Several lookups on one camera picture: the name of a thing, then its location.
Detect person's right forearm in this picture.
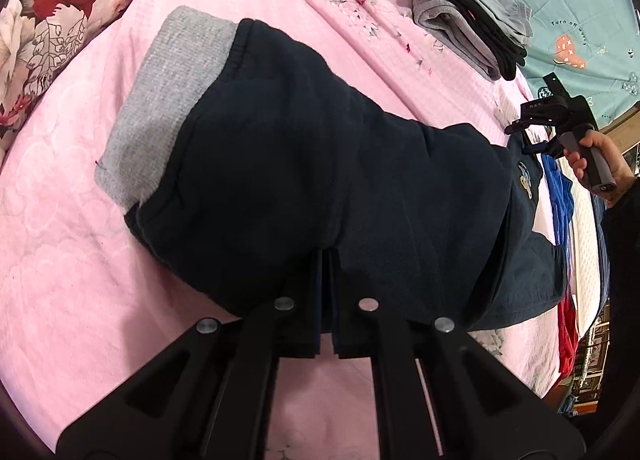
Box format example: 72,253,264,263
575,179,640,446

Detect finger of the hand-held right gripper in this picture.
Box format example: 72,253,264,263
504,110,555,137
522,139,567,159

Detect pink floral bed sheet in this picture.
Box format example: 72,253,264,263
0,0,563,460

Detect navy sweatshirt with grey cuff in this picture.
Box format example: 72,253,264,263
95,4,568,337

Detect red garment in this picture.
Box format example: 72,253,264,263
556,290,582,382

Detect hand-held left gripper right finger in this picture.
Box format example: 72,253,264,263
327,249,586,460

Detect folded light grey pants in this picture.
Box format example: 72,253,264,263
397,0,501,81

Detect blue garment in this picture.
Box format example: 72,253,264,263
541,154,576,253

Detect teal printed blanket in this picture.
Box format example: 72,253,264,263
357,0,640,137

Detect person's right hand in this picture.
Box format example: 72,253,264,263
562,130,640,208

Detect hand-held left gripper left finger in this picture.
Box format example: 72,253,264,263
56,249,324,460

